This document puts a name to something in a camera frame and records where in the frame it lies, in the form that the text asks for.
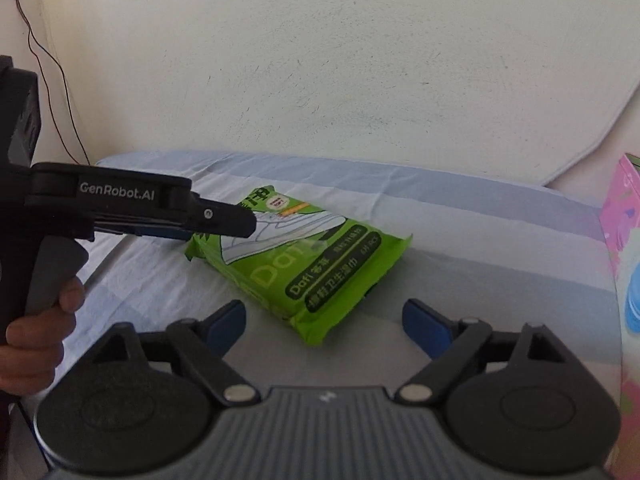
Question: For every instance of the pink macaron biscuit tin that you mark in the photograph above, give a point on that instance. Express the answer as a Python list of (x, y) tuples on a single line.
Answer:
[(619, 219)]

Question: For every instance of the green wet wipes pack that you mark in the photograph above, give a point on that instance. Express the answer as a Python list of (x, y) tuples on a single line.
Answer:
[(308, 266)]

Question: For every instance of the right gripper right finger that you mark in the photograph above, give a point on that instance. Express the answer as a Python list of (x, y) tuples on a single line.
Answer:
[(455, 349)]

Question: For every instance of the person's left hand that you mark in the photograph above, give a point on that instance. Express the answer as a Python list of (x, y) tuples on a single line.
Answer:
[(34, 343)]

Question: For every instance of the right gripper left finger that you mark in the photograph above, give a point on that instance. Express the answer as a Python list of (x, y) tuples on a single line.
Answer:
[(201, 347)]

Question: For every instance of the striped blue bed sheet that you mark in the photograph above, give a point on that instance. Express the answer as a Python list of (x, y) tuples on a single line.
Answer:
[(513, 256)]

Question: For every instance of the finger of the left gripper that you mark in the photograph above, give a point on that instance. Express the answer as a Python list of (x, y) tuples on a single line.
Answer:
[(201, 217)]

